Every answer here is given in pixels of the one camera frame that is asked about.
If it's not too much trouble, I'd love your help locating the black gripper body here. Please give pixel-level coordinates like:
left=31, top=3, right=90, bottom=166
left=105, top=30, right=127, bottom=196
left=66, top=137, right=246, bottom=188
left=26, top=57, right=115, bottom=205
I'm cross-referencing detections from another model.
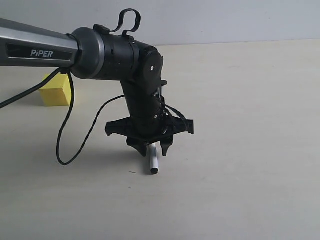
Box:
left=105, top=86, right=194, bottom=147

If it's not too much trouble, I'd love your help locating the black and white marker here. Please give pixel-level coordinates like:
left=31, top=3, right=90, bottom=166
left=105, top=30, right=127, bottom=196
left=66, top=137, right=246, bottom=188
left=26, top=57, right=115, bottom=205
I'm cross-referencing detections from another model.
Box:
left=148, top=143, right=159, bottom=175

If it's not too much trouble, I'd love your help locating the yellow cube block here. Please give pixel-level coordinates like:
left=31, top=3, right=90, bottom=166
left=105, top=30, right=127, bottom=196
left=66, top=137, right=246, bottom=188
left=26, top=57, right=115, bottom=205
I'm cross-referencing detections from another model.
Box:
left=38, top=73, right=72, bottom=107

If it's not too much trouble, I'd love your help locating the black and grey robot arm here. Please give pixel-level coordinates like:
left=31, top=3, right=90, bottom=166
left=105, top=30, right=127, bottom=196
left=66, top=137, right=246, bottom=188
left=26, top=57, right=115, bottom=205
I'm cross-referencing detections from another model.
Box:
left=0, top=19, right=194, bottom=156

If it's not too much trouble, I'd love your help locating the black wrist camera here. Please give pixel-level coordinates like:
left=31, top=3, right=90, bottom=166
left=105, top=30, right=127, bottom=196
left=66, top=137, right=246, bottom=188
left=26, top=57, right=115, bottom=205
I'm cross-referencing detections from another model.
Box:
left=159, top=79, right=168, bottom=97

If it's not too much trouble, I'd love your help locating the black cable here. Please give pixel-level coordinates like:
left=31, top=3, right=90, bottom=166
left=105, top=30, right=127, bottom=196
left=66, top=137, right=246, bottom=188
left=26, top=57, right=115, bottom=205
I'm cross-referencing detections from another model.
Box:
left=0, top=67, right=126, bottom=166

